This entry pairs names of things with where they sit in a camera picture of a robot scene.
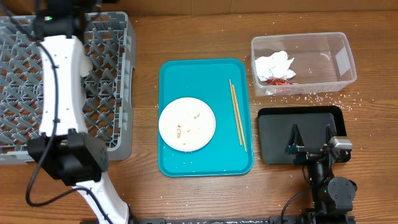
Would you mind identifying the red snack wrapper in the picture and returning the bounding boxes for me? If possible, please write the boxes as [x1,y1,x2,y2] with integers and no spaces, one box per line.
[266,78,298,95]

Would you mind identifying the clear plastic bin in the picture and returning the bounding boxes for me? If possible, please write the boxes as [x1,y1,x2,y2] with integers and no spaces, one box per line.
[251,32,357,96]

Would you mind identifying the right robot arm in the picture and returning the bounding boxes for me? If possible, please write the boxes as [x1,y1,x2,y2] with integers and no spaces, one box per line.
[280,124,358,224]

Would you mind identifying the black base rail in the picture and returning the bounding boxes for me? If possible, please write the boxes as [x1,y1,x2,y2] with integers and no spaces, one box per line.
[80,215,356,224]

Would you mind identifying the left wooden chopstick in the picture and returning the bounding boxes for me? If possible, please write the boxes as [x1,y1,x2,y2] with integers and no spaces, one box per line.
[229,79,243,146]

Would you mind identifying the white plastic cup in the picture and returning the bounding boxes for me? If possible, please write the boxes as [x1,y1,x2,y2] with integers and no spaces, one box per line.
[80,55,93,77]

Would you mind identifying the black plastic tray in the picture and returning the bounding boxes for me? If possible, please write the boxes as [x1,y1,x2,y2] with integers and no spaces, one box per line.
[257,106,347,164]

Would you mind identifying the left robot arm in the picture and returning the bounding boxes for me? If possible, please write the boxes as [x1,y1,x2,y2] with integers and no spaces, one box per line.
[25,1,131,223]

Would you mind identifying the large white plate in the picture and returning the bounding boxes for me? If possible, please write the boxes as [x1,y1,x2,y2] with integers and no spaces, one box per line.
[159,97,216,152]

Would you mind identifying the grey dishwasher rack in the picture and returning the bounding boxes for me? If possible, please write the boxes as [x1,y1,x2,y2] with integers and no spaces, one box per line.
[1,11,136,165]

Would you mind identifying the right wooden chopstick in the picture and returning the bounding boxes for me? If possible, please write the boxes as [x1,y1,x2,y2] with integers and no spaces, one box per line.
[232,84,248,152]

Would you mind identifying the wooden chopstick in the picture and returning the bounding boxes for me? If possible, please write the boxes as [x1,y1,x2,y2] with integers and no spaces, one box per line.
[232,84,248,152]
[229,79,243,146]

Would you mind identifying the white napkin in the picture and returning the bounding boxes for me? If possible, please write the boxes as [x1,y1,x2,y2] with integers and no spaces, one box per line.
[254,51,296,82]

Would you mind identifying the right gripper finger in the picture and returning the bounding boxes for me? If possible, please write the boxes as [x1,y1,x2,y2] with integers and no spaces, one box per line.
[286,123,304,149]
[325,124,336,144]

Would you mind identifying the teal plastic tray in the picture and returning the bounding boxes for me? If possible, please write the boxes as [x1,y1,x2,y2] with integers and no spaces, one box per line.
[158,58,254,177]

